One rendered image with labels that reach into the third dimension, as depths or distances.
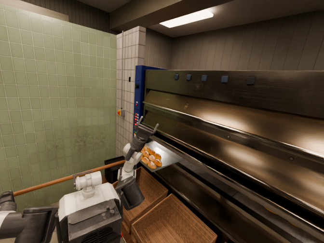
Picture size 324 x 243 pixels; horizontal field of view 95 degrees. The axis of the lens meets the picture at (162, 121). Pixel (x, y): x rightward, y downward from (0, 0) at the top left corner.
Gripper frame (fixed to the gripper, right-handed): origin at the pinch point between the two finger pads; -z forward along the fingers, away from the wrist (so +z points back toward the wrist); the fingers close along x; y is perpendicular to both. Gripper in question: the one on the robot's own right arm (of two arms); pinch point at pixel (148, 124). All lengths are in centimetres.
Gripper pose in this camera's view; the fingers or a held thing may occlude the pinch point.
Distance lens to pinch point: 92.5
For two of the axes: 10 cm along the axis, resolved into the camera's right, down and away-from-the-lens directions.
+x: -8.9, -4.2, -2.0
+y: -0.2, -3.8, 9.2
